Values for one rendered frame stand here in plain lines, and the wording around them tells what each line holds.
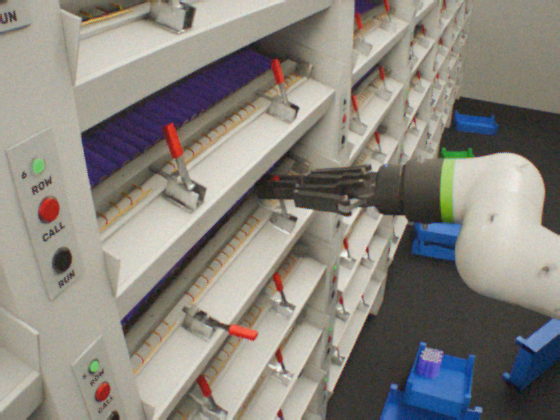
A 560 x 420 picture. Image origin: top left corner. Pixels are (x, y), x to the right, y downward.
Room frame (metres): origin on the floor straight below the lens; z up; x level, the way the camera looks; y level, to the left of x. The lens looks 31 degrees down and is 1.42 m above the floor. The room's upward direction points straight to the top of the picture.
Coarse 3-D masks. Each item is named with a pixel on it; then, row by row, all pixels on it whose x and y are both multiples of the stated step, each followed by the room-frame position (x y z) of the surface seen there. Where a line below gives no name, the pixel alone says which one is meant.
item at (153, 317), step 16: (288, 160) 0.90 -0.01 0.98; (256, 192) 0.78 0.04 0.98; (240, 208) 0.72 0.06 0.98; (256, 208) 0.75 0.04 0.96; (240, 224) 0.69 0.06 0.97; (256, 224) 0.71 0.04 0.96; (224, 240) 0.64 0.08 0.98; (240, 240) 0.67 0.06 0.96; (208, 256) 0.60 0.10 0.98; (192, 272) 0.56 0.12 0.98; (176, 288) 0.53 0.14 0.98; (160, 304) 0.50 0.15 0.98; (144, 320) 0.47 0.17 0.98; (160, 320) 0.48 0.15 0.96; (128, 336) 0.44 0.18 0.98; (144, 336) 0.45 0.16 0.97; (160, 336) 0.46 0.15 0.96; (128, 352) 0.41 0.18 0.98
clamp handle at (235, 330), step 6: (204, 318) 0.49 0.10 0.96; (210, 324) 0.48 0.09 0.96; (216, 324) 0.48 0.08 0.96; (222, 324) 0.48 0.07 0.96; (228, 324) 0.48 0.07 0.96; (234, 324) 0.48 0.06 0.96; (222, 330) 0.48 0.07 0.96; (228, 330) 0.47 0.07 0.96; (234, 330) 0.47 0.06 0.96; (240, 330) 0.47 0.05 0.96; (246, 330) 0.47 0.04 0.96; (252, 330) 0.47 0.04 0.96; (240, 336) 0.47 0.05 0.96; (246, 336) 0.46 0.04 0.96; (252, 336) 0.46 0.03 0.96
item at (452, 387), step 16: (416, 368) 1.23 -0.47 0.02; (448, 368) 1.23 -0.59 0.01; (464, 368) 1.22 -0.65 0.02; (416, 384) 1.13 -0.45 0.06; (432, 384) 1.13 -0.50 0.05; (448, 384) 1.13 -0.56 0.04; (464, 384) 1.14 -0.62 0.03; (416, 400) 1.01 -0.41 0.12; (432, 400) 1.00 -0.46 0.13; (448, 400) 0.98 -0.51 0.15; (464, 400) 0.97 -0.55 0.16; (464, 416) 0.95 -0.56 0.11
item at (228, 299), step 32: (320, 160) 0.90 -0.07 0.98; (224, 256) 0.64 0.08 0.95; (256, 256) 0.65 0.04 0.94; (192, 288) 0.56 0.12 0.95; (224, 288) 0.57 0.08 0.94; (256, 288) 0.60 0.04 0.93; (224, 320) 0.52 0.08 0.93; (160, 352) 0.44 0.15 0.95; (192, 352) 0.46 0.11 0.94; (160, 384) 0.40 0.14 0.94; (160, 416) 0.36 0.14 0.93
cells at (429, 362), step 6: (426, 348) 1.28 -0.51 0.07; (432, 348) 1.28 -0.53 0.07; (426, 354) 1.24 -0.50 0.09; (432, 354) 1.24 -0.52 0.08; (438, 354) 1.24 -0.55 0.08; (420, 360) 1.22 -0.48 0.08; (426, 360) 1.20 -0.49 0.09; (432, 360) 1.20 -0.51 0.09; (438, 360) 1.20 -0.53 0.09; (420, 366) 1.20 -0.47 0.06; (426, 366) 1.19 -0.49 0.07; (432, 366) 1.19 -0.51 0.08; (438, 366) 1.19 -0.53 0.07; (420, 372) 1.19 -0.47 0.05; (426, 372) 1.18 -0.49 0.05; (432, 372) 1.18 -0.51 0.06
